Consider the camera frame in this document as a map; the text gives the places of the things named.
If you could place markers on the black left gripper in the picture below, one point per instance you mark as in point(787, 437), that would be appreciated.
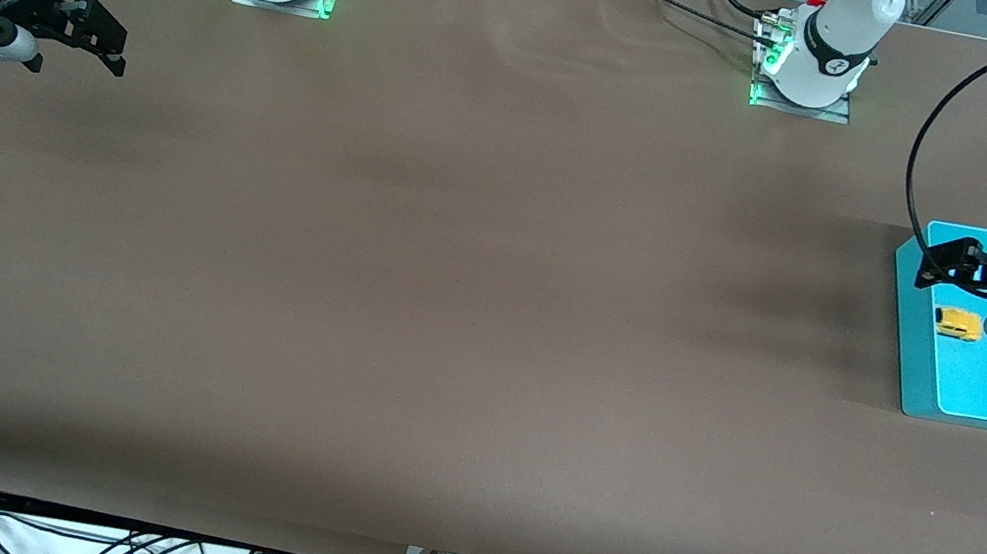
point(985, 270)

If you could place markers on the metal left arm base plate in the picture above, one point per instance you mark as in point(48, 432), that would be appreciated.
point(802, 110)

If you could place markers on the yellow beetle toy car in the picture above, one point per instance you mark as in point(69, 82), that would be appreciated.
point(957, 323)

